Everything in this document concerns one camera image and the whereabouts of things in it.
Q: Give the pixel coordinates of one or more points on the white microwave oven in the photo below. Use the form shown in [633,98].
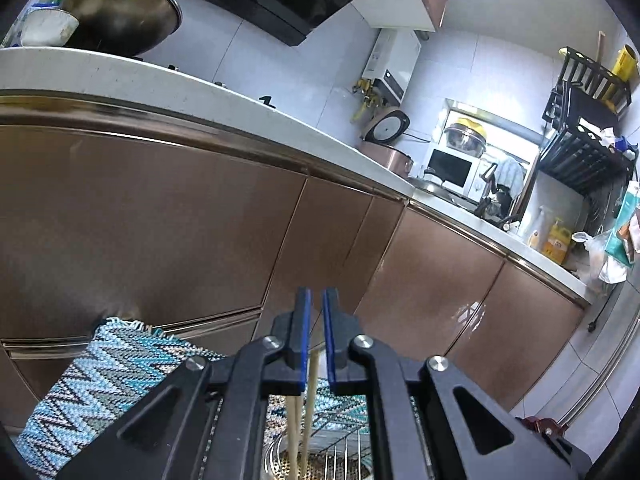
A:
[456,169]

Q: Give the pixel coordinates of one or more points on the bamboo chopstick five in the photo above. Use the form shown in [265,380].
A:
[314,363]

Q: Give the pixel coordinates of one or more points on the blue hanging towel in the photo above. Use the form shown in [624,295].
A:
[510,177]

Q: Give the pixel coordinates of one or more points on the brass wok with handle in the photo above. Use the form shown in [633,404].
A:
[122,27]

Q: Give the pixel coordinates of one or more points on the yellow detergent bottle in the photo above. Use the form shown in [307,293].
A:
[558,241]

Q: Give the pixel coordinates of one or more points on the white bowl on stove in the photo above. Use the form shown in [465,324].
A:
[47,28]

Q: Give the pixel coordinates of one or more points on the pink rice cooker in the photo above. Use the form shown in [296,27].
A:
[379,137]

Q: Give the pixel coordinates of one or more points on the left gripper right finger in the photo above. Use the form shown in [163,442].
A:
[428,420]

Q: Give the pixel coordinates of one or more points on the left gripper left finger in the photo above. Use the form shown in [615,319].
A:
[205,420]

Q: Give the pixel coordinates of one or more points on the wire utensil basket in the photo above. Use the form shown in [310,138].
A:
[339,445]

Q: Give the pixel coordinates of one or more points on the black dish rack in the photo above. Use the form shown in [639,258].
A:
[586,150]

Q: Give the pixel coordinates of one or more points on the white water heater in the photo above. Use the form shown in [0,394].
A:
[391,63]

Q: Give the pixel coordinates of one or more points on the steel pot with yellow lid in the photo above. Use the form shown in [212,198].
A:
[466,136]

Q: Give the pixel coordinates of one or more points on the zigzag woven table mat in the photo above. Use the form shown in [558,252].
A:
[123,362]

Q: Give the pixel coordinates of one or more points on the bamboo chopstick four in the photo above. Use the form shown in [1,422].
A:
[293,406]

